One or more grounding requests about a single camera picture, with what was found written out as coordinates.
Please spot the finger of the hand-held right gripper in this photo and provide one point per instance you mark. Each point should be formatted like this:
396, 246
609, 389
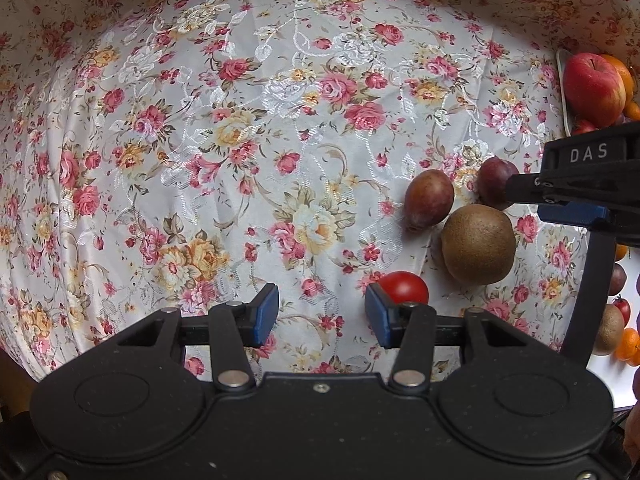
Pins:
525, 190
575, 214

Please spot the black box with white inside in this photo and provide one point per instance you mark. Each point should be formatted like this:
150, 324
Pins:
582, 300

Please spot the red cherry tomato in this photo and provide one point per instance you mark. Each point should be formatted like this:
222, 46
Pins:
623, 310
582, 126
407, 286

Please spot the pale green plate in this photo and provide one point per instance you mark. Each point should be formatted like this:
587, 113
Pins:
564, 95

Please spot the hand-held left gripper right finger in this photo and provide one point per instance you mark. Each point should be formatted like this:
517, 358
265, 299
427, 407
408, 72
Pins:
379, 316

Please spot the brown kiwi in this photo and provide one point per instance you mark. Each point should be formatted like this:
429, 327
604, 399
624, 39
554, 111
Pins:
606, 335
478, 243

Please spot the round large orange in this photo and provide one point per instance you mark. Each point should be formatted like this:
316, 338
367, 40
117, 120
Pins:
622, 72

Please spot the dark purple plum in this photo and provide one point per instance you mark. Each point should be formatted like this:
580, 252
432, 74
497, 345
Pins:
618, 280
492, 180
429, 199

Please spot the floral tablecloth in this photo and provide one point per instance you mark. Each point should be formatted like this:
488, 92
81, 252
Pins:
250, 135

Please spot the person's right hand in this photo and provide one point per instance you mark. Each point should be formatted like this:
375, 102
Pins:
634, 435

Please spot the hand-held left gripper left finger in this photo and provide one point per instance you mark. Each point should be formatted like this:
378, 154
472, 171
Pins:
264, 316

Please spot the red apple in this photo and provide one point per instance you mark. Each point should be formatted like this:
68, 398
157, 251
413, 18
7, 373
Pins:
594, 90

